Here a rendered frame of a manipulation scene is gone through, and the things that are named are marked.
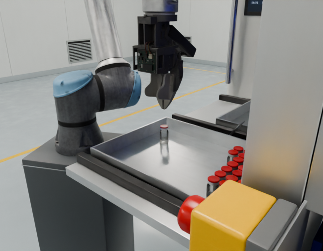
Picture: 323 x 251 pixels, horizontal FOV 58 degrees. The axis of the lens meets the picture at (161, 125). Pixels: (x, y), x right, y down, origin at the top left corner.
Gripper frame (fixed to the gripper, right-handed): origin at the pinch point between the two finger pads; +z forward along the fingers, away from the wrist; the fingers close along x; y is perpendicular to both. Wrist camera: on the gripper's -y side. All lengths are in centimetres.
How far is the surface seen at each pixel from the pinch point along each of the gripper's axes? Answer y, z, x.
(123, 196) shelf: 22.5, 10.5, 8.7
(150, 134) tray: -0.4, 10.0, -5.7
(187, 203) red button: 31.3, -2.9, 28.7
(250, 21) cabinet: -73, -16, -14
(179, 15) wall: -531, -3, -396
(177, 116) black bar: -13.5, 8.7, -6.3
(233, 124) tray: -15.6, 7.6, 10.6
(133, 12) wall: -470, -10, -490
